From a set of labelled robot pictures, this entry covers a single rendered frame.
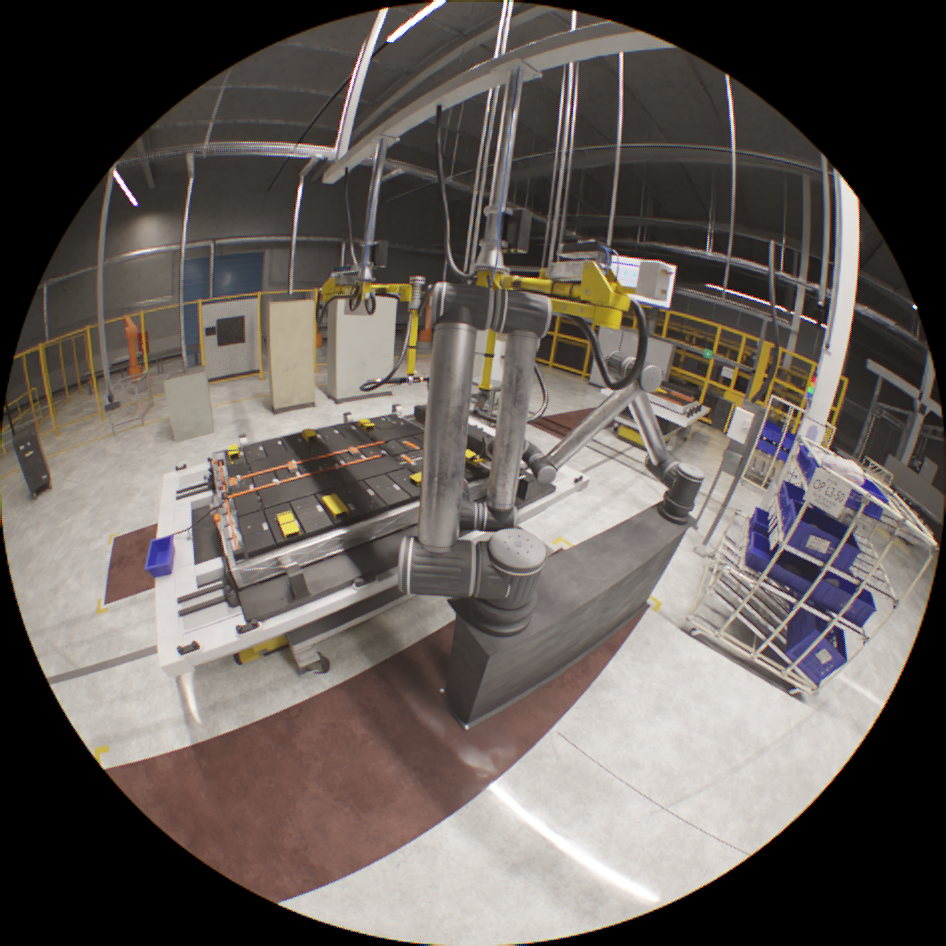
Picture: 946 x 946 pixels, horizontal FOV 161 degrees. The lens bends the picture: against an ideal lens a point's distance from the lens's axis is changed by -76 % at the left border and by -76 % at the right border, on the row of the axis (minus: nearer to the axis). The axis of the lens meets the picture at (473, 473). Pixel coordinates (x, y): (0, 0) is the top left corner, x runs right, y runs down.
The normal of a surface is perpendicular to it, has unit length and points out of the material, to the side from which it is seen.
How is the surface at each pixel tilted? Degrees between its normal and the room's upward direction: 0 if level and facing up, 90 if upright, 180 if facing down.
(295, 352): 90
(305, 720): 0
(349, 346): 90
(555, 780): 0
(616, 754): 0
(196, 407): 90
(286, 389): 90
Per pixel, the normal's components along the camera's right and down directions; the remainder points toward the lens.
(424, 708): 0.11, -0.87
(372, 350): 0.66, 0.43
